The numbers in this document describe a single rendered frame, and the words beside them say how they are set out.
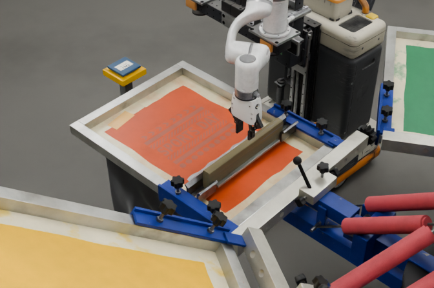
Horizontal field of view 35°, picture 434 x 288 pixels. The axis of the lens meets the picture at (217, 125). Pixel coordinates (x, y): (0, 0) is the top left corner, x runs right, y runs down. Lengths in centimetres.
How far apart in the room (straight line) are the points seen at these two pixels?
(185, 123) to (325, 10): 107
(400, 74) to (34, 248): 182
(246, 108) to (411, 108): 80
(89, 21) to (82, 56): 46
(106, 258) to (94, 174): 220
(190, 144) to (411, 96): 90
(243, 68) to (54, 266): 88
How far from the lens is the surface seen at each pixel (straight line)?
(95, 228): 175
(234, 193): 233
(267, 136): 243
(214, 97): 274
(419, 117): 275
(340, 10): 335
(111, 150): 247
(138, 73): 291
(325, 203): 220
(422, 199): 207
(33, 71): 475
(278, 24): 275
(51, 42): 502
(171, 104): 271
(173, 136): 256
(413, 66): 303
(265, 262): 186
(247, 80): 216
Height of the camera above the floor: 258
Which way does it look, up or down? 39 degrees down
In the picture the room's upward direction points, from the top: straight up
